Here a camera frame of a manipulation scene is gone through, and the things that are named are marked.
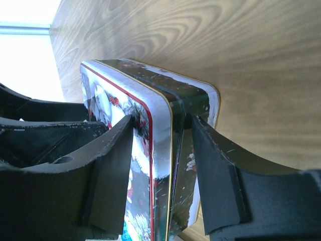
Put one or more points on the teal floral tray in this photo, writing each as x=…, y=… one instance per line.
x=129, y=232

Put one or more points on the gold tin lid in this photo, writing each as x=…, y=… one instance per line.
x=113, y=89

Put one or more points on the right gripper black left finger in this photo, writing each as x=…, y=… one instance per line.
x=81, y=195

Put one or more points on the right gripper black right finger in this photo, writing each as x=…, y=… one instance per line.
x=246, y=197

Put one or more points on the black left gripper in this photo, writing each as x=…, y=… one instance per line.
x=37, y=131

